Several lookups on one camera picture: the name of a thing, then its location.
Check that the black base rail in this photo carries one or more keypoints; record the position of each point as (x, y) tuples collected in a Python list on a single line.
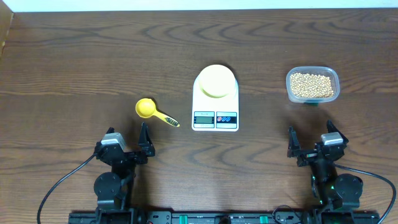
[(135, 216)]

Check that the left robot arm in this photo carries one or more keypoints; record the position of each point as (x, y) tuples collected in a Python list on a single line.
[(113, 189)]

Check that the soybeans in container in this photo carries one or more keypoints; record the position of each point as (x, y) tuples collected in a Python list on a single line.
[(307, 85)]

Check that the pale yellow bowl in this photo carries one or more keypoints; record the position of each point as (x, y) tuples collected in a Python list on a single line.
[(216, 81)]

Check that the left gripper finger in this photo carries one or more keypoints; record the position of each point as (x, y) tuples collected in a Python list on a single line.
[(110, 130), (145, 143)]

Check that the white digital kitchen scale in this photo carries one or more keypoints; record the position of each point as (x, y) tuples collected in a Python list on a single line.
[(215, 114)]

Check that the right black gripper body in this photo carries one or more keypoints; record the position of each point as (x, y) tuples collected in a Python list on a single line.
[(307, 156)]

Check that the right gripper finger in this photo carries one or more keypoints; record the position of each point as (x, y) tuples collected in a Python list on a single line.
[(333, 129), (294, 147)]

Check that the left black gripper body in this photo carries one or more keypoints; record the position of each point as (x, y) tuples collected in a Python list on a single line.
[(138, 159)]

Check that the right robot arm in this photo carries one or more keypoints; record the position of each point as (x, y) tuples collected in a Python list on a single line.
[(336, 192)]

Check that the yellow measuring scoop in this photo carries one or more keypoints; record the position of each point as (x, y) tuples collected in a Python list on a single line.
[(146, 108)]

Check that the clear plastic container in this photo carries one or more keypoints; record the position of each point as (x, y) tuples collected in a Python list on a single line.
[(328, 72)]

